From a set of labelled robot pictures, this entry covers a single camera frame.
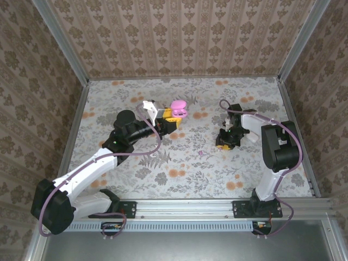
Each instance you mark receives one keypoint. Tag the pink earbud charging case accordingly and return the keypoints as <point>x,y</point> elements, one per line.
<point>178,104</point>

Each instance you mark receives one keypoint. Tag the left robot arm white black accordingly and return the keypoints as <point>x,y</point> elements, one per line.
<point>87,171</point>

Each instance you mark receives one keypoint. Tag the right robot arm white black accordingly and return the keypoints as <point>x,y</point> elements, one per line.
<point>282,146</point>

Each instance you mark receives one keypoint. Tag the floral print tablecloth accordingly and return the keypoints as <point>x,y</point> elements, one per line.
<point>190,176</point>

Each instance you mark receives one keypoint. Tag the black controller board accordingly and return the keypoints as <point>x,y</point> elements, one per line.
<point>262,227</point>
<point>111,227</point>

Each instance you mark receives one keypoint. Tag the grey metal sheet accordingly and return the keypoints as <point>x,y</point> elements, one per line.
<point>190,247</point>

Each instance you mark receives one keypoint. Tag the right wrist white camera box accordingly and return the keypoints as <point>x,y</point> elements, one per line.
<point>226,123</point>

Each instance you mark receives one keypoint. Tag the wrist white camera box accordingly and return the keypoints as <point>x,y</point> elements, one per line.
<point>226,123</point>
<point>149,107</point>

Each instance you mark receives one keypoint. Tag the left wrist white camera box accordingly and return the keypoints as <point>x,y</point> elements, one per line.
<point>149,107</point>

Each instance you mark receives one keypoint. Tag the aluminium frame rail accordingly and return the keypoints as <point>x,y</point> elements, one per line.
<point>284,92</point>
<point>74,122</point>
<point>190,78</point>

